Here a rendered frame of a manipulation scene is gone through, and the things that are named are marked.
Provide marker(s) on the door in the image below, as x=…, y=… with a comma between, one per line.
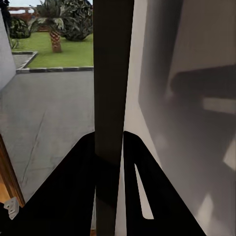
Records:
x=46, y=90

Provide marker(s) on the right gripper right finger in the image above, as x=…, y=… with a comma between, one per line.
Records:
x=171, y=216

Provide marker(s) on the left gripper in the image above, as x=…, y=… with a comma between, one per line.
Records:
x=4, y=218

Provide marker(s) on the poster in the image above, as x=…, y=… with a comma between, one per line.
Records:
x=112, y=33

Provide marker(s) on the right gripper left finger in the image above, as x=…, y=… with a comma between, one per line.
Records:
x=63, y=204

